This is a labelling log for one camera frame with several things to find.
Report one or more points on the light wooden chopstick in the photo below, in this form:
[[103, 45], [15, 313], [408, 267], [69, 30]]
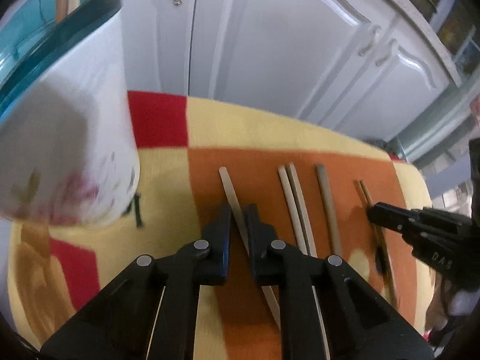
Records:
[[299, 191], [228, 187], [287, 191]]

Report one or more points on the dark brown wooden chopstick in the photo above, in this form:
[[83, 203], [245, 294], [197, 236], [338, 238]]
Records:
[[359, 191], [366, 191]]

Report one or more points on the white kitchen cabinets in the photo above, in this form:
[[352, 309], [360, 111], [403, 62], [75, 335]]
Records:
[[431, 37]]

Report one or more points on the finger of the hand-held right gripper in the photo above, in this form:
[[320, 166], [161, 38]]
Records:
[[397, 212], [390, 224]]

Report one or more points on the white cabinet door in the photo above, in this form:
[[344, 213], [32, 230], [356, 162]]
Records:
[[285, 56], [405, 97], [157, 45]]

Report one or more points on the yellow packet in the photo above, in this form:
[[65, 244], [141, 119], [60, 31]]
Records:
[[450, 33]]

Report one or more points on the white floral utensil holder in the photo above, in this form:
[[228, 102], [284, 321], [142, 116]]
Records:
[[75, 120]]

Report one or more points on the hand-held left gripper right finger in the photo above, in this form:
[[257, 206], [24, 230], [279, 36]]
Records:
[[252, 240]]

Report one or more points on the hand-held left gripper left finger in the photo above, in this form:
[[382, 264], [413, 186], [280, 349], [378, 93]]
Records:
[[225, 240]]

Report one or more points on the checked red orange yellow blanket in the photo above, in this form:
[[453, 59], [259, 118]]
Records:
[[243, 157]]

